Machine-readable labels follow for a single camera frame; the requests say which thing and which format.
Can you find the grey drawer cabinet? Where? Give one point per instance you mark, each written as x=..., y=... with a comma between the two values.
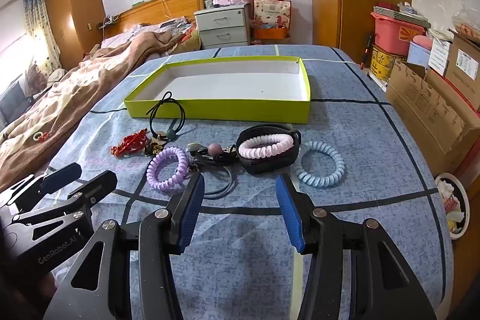
x=223, y=25

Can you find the orange box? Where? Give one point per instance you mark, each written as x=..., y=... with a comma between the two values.
x=272, y=33

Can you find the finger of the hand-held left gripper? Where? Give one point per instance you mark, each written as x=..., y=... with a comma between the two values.
x=62, y=175
x=97, y=185

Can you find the patterned curtain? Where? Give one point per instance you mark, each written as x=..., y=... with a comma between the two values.
x=39, y=27

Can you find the light blue round container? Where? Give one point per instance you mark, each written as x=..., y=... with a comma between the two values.
x=418, y=50

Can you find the brown blanket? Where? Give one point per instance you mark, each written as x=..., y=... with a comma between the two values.
x=75, y=95

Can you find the small wooden wardrobe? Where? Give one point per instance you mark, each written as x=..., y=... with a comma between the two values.
x=71, y=5

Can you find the large open cardboard carton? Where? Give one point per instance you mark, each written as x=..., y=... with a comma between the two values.
x=423, y=106

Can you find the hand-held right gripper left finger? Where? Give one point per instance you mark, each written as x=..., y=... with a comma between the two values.
x=189, y=209

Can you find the round trash bin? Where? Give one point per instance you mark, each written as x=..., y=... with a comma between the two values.
x=452, y=203

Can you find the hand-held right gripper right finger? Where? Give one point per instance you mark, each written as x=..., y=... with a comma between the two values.
x=290, y=215

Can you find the black fabric band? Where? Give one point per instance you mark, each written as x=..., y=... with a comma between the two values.
x=262, y=166

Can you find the patterned bedding pile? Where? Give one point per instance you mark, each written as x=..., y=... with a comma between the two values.
x=182, y=29

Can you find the pink plastic bucket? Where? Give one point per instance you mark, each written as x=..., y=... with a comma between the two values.
x=386, y=35

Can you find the white tray with green rim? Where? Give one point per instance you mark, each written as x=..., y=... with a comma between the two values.
x=225, y=110

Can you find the red gift bag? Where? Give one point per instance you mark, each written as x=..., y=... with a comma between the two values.
x=272, y=12

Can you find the clear plastic bag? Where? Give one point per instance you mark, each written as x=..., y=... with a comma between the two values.
x=467, y=24

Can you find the labelled brown cardboard box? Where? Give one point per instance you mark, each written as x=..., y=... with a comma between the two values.
x=465, y=65

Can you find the red and black pole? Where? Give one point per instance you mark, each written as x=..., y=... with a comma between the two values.
x=366, y=50

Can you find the grey striped tray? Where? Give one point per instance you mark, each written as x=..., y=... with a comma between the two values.
x=397, y=14

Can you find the wooden headboard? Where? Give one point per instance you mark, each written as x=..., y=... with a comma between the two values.
x=150, y=7

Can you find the yellow patterned tin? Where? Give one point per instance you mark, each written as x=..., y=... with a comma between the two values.
x=384, y=61

